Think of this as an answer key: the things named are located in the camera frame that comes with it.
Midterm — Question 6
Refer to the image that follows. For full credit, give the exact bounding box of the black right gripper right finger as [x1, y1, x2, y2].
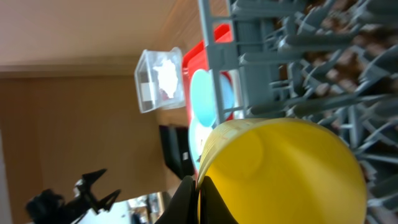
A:
[198, 176, 237, 224]

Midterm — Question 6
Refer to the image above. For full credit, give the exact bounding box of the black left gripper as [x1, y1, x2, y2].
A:
[65, 169, 121, 218]

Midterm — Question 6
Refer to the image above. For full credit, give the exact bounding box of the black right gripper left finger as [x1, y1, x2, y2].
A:
[155, 176, 198, 224]

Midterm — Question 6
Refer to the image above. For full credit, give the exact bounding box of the yellow plastic cup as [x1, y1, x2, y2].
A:
[197, 118, 367, 224]

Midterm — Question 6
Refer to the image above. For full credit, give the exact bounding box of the mint green bowl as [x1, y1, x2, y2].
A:
[190, 69, 234, 127]

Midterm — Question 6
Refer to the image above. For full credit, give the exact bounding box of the white napkin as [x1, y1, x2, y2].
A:
[154, 60, 178, 98]

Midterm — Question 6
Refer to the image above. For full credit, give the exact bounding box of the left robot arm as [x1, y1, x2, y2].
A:
[25, 169, 121, 224]

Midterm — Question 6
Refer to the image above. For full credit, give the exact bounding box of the black waste tray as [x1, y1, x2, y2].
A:
[159, 125, 195, 179]

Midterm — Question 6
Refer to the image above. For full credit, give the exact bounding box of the grey dishwasher rack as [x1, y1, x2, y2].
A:
[198, 1, 397, 223]

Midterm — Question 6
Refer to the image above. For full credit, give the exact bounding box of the light blue plate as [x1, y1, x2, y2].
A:
[188, 117, 213, 171]

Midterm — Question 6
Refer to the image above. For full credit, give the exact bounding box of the clear plastic bin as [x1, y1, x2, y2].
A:
[134, 47, 185, 113]

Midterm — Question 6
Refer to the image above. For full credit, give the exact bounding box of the red serving tray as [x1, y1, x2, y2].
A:
[181, 23, 237, 125]

